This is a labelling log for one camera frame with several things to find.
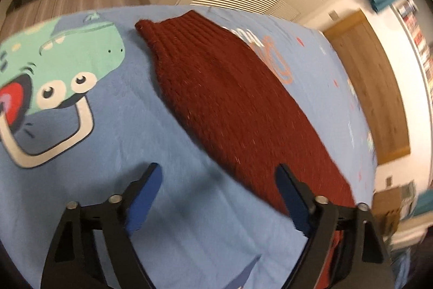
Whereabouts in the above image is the cardboard box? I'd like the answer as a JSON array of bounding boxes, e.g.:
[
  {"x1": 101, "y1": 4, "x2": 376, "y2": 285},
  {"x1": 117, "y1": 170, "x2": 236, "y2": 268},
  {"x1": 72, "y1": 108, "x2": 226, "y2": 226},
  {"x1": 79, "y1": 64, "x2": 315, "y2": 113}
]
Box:
[{"x1": 372, "y1": 186, "x2": 404, "y2": 237}]

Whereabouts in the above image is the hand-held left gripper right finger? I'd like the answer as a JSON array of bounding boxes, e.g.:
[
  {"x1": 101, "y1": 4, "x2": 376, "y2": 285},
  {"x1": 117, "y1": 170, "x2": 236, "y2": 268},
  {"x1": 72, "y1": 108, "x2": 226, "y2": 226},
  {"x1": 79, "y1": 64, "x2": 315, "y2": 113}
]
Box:
[{"x1": 275, "y1": 164, "x2": 395, "y2": 289}]

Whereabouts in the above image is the wooden headboard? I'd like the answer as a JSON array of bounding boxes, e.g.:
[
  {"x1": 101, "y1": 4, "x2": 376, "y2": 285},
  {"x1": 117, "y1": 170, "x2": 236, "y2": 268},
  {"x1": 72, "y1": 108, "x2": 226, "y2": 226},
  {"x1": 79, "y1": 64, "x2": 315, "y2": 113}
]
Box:
[{"x1": 323, "y1": 9, "x2": 411, "y2": 165}]

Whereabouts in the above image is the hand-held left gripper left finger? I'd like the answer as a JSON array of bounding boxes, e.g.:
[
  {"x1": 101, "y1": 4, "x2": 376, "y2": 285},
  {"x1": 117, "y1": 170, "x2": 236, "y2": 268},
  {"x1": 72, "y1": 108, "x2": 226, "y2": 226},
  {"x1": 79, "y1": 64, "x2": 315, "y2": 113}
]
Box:
[{"x1": 41, "y1": 162, "x2": 163, "y2": 289}]

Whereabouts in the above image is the dark red knit sweater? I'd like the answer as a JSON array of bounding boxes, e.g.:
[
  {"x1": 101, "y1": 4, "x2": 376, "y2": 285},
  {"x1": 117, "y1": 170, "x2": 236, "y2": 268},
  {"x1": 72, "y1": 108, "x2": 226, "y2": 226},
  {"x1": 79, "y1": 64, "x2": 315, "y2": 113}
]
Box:
[{"x1": 135, "y1": 9, "x2": 356, "y2": 289}]

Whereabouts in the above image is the bookshelf with books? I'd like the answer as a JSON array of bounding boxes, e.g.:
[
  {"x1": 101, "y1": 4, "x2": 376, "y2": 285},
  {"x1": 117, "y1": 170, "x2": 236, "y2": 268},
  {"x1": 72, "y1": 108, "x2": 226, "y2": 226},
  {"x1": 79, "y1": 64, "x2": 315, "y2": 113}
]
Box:
[{"x1": 394, "y1": 0, "x2": 433, "y2": 100}]

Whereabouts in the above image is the blue cartoon printed blanket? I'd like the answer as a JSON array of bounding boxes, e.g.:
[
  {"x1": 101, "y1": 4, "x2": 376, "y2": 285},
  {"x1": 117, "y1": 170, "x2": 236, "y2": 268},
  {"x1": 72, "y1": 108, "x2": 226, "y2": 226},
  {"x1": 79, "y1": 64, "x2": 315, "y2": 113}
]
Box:
[{"x1": 0, "y1": 5, "x2": 379, "y2": 289}]

